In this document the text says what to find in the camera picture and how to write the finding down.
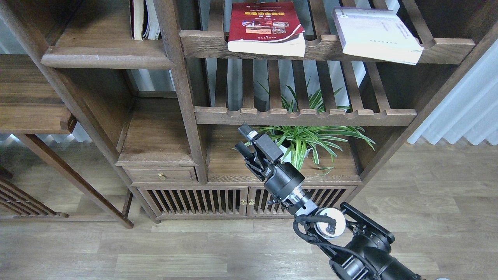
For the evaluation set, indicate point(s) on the white lavender cover book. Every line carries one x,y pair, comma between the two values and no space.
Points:
376,33

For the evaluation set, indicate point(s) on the white plant pot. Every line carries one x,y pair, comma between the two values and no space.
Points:
295,153

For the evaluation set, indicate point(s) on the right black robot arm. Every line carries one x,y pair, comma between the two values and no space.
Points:
358,247

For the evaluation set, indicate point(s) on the brass cabinet door knobs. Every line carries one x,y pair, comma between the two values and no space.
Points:
249,202

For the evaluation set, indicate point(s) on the red cover book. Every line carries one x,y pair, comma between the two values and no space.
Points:
268,28

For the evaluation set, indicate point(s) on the upright books on shelf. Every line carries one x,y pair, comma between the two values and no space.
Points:
144,23

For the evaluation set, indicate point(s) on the white curtain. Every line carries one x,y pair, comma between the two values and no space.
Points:
470,109

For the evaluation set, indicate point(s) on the brass drawer knob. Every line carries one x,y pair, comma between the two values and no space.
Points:
161,176

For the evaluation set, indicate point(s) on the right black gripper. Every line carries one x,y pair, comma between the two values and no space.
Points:
282,180

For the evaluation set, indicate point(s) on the dark wooden bookshelf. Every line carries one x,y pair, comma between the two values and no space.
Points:
169,105

